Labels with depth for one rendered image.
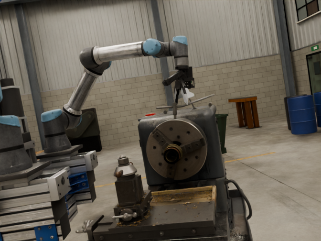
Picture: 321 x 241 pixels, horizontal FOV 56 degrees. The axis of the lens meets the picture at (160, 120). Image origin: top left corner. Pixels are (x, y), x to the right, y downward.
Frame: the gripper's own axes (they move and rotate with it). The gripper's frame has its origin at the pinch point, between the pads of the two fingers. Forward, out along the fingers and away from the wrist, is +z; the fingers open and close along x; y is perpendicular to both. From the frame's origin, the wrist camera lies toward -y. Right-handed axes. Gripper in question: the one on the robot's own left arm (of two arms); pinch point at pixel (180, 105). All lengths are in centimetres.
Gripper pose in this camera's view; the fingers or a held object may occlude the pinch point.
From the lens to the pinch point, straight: 158.7
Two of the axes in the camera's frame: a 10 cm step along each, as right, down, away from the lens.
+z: 0.7, 9.9, 0.8
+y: 9.5, -0.9, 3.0
